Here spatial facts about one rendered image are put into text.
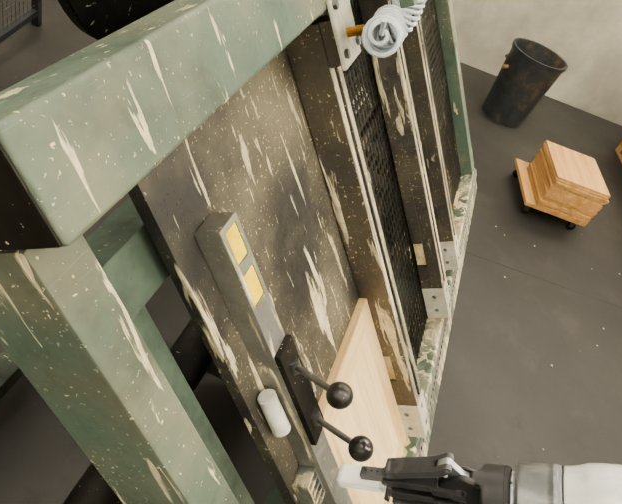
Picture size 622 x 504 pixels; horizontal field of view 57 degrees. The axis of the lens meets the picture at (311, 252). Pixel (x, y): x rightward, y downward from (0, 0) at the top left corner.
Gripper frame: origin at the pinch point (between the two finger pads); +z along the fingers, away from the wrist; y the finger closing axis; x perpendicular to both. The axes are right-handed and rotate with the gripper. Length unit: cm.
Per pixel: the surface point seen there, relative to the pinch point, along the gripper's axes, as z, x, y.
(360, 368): 14.1, 36.7, 17.4
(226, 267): 12.9, 7.1, -32.5
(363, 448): 0.5, 3.8, -1.4
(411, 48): 11, 122, -24
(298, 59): 14, 49, -46
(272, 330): 11.7, 9.4, -19.2
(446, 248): 11, 122, 47
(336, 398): 1.4, 2.9, -13.1
